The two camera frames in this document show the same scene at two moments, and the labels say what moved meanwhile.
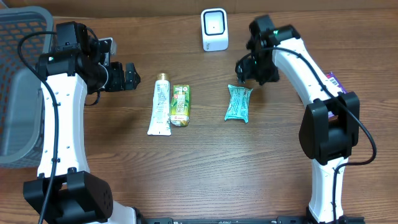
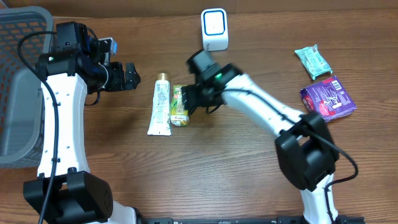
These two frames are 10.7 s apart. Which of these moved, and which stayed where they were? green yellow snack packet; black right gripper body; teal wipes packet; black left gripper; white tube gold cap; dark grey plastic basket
Moved: black right gripper body; teal wipes packet
Stayed: dark grey plastic basket; white tube gold cap; black left gripper; green yellow snack packet
